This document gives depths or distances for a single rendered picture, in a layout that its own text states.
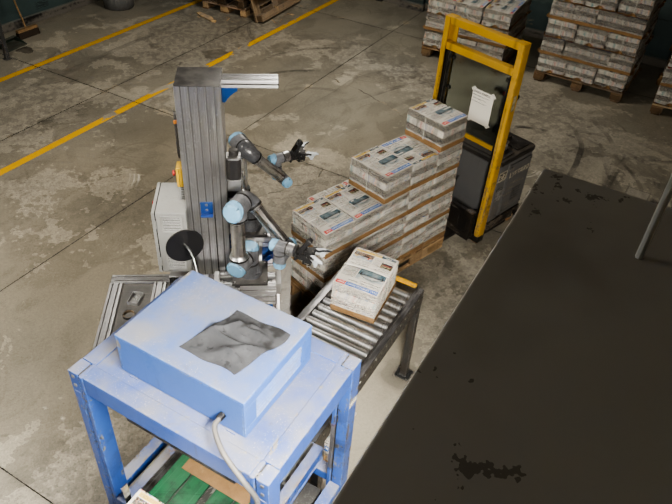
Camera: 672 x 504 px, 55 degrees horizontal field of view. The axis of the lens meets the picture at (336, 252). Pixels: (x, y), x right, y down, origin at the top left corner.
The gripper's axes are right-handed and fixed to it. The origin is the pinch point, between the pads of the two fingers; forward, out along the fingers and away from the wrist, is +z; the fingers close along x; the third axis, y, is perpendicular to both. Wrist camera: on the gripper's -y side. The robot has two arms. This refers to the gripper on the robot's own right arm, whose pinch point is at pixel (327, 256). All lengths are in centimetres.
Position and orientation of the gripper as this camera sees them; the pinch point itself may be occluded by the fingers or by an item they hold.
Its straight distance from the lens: 364.8
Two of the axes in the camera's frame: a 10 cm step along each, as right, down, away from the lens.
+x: -3.4, 4.6, -8.2
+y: -1.1, 8.5, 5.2
